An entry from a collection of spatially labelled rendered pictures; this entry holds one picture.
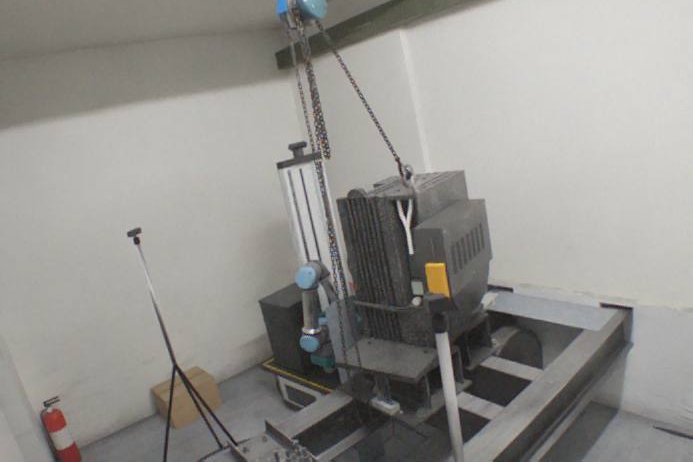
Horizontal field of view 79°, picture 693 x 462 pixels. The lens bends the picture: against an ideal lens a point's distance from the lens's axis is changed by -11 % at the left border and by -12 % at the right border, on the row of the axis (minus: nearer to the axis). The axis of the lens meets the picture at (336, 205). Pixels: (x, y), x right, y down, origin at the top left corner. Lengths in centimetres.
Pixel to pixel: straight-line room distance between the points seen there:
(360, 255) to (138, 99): 233
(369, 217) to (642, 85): 149
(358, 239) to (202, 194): 204
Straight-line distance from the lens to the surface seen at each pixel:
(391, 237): 208
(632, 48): 264
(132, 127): 385
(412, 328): 222
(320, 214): 317
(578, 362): 248
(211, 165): 402
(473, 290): 216
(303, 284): 270
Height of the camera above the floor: 197
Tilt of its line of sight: 10 degrees down
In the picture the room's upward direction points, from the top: 12 degrees counter-clockwise
